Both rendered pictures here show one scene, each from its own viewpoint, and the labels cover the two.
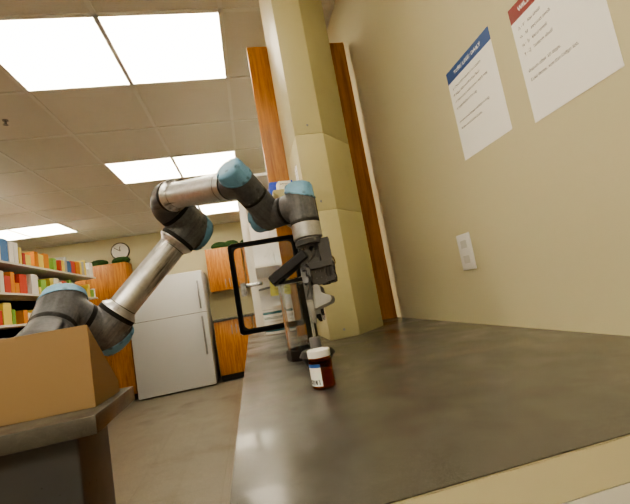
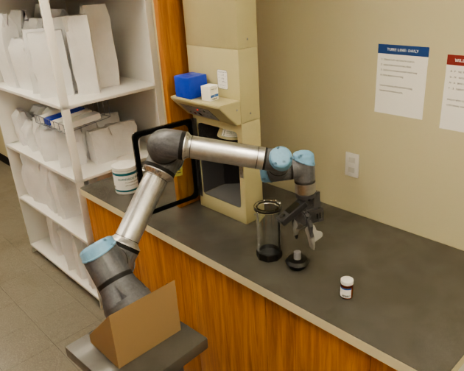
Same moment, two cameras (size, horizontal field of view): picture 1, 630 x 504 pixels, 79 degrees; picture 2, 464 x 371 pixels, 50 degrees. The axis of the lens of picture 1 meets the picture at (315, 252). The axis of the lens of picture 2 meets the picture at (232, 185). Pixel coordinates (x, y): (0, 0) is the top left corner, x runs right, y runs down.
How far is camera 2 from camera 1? 1.43 m
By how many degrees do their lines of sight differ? 43
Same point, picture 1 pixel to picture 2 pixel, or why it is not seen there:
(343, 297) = (256, 191)
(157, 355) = not seen: outside the picture
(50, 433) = (187, 357)
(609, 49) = not seen: outside the picture
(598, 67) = not seen: outside the picture
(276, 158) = (171, 31)
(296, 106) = (241, 18)
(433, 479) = (462, 347)
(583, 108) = not seen: outside the picture
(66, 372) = (164, 315)
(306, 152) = (244, 67)
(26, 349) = (140, 308)
